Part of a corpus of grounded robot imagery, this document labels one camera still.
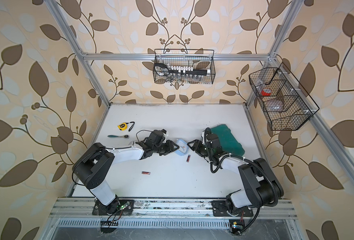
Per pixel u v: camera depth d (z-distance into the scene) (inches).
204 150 30.5
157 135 28.8
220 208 29.0
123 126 41.4
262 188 17.1
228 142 38.1
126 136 39.8
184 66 31.7
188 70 32.0
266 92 31.8
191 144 34.0
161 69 32.7
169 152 31.8
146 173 33.5
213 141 27.2
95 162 20.5
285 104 29.0
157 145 29.4
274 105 28.4
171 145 33.2
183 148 36.2
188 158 35.9
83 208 30.2
